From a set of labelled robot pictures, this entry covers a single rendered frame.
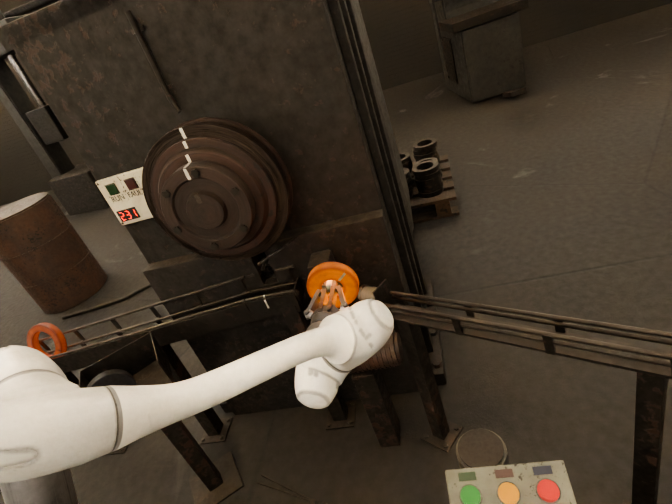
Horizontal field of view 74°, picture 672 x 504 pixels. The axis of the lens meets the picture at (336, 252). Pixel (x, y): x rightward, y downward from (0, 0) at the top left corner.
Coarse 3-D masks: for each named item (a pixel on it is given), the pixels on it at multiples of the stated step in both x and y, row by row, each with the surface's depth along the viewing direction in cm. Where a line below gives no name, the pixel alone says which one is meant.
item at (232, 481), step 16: (144, 336) 161; (128, 352) 160; (144, 352) 163; (160, 352) 158; (96, 368) 157; (112, 368) 160; (128, 368) 162; (144, 368) 165; (160, 368) 161; (80, 384) 148; (144, 384) 157; (160, 384) 153; (176, 432) 165; (176, 448) 168; (192, 448) 171; (192, 464) 173; (208, 464) 177; (224, 464) 191; (192, 480) 189; (208, 480) 180; (224, 480) 184; (240, 480) 182; (208, 496) 180; (224, 496) 178
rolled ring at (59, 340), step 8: (32, 328) 192; (40, 328) 191; (48, 328) 190; (56, 328) 192; (32, 336) 193; (56, 336) 190; (32, 344) 194; (56, 344) 191; (64, 344) 192; (56, 352) 192
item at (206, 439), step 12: (288, 312) 162; (300, 312) 164; (288, 324) 165; (300, 324) 164; (168, 348) 184; (168, 360) 182; (180, 360) 190; (180, 372) 188; (336, 396) 184; (336, 408) 188; (348, 408) 196; (204, 420) 201; (216, 420) 206; (228, 420) 211; (336, 420) 192; (348, 420) 190; (204, 432) 210; (216, 432) 205
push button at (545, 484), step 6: (546, 480) 88; (540, 486) 88; (546, 486) 88; (552, 486) 87; (540, 492) 87; (546, 492) 87; (552, 492) 87; (558, 492) 87; (546, 498) 86; (552, 498) 86
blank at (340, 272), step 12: (324, 264) 127; (336, 264) 127; (312, 276) 128; (324, 276) 127; (336, 276) 127; (348, 276) 127; (312, 288) 130; (348, 288) 129; (336, 300) 132; (348, 300) 132
